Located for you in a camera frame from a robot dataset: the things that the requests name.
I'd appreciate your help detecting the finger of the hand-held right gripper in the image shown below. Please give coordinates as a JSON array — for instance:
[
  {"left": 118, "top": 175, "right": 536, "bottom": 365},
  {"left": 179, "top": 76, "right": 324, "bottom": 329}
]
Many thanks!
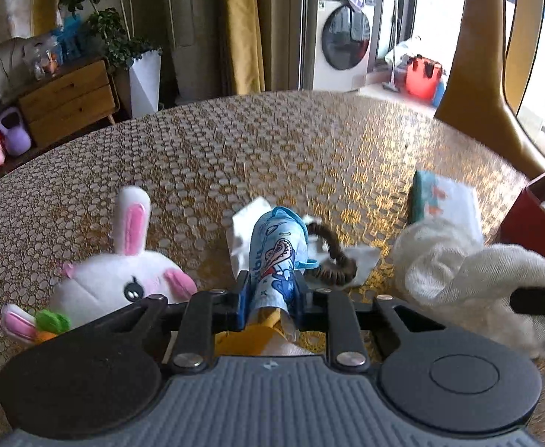
[{"left": 509, "top": 285, "right": 545, "bottom": 327}]

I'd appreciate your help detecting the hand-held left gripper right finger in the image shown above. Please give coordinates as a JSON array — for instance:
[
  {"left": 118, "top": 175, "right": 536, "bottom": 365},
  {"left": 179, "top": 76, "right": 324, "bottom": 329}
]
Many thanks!
[{"left": 291, "top": 274, "right": 469, "bottom": 371}]

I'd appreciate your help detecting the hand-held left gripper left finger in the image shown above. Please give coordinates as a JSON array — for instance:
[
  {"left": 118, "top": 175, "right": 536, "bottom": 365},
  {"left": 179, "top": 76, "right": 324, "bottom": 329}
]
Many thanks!
[{"left": 74, "top": 270, "right": 255, "bottom": 371}]

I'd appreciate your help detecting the yellow plush toy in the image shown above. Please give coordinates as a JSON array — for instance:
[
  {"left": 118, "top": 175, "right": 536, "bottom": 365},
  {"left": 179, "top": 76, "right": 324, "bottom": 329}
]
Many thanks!
[{"left": 216, "top": 306, "right": 310, "bottom": 357}]

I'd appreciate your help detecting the blue cartoon print cloth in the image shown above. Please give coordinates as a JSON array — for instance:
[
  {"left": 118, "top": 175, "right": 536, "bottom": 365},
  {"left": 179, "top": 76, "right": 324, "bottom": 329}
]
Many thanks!
[{"left": 247, "top": 206, "right": 322, "bottom": 331}]

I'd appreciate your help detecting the brown hair tie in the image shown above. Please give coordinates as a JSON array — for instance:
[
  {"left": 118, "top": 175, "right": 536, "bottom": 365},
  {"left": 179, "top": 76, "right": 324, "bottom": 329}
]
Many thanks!
[{"left": 306, "top": 223, "right": 358, "bottom": 286}]

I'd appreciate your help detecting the red metal box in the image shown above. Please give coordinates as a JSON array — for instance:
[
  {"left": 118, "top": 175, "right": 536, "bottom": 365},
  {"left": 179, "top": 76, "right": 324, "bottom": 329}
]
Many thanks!
[{"left": 500, "top": 163, "right": 545, "bottom": 273}]

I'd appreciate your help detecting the white towel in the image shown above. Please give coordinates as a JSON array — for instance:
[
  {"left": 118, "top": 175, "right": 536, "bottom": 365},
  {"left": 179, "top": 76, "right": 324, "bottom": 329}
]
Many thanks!
[{"left": 390, "top": 218, "right": 545, "bottom": 359}]

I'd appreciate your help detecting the white bunny plush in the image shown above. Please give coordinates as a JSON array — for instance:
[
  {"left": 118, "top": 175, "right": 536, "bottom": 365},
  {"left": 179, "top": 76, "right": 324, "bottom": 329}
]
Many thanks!
[{"left": 1, "top": 186, "right": 199, "bottom": 346}]

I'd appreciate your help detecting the white tissue pack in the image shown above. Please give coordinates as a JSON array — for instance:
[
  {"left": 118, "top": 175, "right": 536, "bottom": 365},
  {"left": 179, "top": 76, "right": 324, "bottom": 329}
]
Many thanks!
[{"left": 408, "top": 170, "right": 485, "bottom": 245}]

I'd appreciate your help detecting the mop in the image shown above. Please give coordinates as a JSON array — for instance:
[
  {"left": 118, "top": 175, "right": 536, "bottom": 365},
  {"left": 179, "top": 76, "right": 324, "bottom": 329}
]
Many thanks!
[{"left": 382, "top": 0, "right": 408, "bottom": 92}]

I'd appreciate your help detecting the white planter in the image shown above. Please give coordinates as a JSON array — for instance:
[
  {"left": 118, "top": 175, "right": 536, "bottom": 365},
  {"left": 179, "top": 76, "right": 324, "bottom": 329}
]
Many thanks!
[{"left": 128, "top": 49, "right": 162, "bottom": 119}]

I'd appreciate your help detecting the red bucket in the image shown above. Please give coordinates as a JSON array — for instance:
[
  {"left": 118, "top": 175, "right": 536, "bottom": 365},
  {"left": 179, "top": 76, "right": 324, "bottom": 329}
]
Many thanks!
[{"left": 405, "top": 55, "right": 444, "bottom": 102}]

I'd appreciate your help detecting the silver washing machine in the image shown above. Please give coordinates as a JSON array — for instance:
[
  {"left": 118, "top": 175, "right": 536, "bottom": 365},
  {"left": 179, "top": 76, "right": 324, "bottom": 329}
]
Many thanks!
[{"left": 307, "top": 0, "right": 378, "bottom": 93}]

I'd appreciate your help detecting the wooden drawer cabinet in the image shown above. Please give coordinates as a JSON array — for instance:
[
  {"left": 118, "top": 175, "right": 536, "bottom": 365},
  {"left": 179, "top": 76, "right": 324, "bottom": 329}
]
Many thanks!
[{"left": 16, "top": 58, "right": 119, "bottom": 150}]

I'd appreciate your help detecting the yellow curtain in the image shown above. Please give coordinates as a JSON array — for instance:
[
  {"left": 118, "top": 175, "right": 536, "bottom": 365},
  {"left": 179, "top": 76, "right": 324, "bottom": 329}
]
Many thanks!
[{"left": 223, "top": 0, "right": 266, "bottom": 96}]

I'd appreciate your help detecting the white bag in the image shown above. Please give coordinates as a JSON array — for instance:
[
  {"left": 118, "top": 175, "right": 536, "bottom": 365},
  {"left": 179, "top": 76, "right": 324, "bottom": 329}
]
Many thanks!
[{"left": 384, "top": 35, "right": 424, "bottom": 68}]

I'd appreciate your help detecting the purple kettlebell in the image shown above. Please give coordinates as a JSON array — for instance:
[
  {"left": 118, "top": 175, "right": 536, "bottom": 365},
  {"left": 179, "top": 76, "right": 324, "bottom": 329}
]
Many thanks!
[{"left": 0, "top": 107, "right": 32, "bottom": 156}]

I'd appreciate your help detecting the green potted plant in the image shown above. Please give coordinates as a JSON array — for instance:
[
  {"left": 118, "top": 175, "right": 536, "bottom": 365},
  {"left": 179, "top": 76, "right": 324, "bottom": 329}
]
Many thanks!
[{"left": 58, "top": 0, "right": 164, "bottom": 70}]

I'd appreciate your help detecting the blue bottle pack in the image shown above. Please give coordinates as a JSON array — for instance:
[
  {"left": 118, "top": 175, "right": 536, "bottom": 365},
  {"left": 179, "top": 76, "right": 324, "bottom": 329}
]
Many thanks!
[{"left": 51, "top": 14, "right": 85, "bottom": 63}]

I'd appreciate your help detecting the clear toy package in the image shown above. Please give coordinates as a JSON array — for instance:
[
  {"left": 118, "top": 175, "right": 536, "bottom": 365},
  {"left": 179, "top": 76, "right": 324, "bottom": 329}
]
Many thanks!
[{"left": 22, "top": 36, "right": 63, "bottom": 81}]

